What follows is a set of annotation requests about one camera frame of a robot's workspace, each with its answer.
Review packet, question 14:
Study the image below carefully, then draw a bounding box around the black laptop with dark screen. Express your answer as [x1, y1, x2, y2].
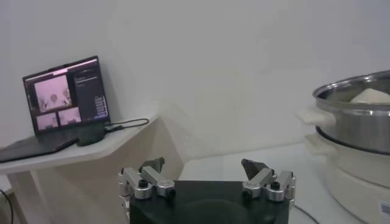
[0, 55, 111, 164]

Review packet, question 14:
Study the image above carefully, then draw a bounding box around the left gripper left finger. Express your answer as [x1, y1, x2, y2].
[118, 156, 177, 201]

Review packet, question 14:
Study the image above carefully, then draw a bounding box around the white side table with mouse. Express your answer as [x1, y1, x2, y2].
[0, 117, 186, 224]

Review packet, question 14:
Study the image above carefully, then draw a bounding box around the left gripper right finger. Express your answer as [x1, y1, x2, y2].
[240, 158, 297, 203]

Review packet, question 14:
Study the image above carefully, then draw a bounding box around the thin black floor cable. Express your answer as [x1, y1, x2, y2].
[0, 188, 15, 224]

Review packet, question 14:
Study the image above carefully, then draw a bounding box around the white steamed baozi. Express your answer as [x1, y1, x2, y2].
[349, 88, 390, 105]

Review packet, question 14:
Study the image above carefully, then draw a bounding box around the cream electric cooker pot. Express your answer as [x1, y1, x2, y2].
[303, 132, 390, 224]

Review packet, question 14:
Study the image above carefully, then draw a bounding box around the black computer mouse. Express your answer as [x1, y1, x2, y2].
[76, 122, 107, 147]

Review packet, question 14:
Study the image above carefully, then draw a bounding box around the black looped usb cable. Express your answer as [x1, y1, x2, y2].
[103, 117, 150, 133]

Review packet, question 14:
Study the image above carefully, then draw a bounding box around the stainless steel steamer basket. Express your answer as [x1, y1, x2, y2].
[296, 70, 390, 155]

